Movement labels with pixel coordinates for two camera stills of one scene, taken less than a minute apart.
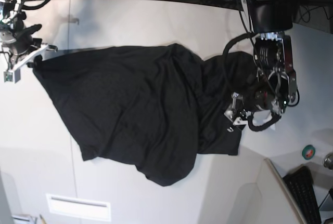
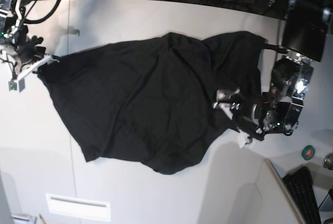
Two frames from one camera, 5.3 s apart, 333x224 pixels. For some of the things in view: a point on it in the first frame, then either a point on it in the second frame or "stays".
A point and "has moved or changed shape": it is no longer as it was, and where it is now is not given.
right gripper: x=273 y=88 -> x=256 y=115
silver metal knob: x=328 y=160 stays
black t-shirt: x=159 y=105 has moved or changed shape
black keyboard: x=299 y=183 stays
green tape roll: x=308 y=152 stays
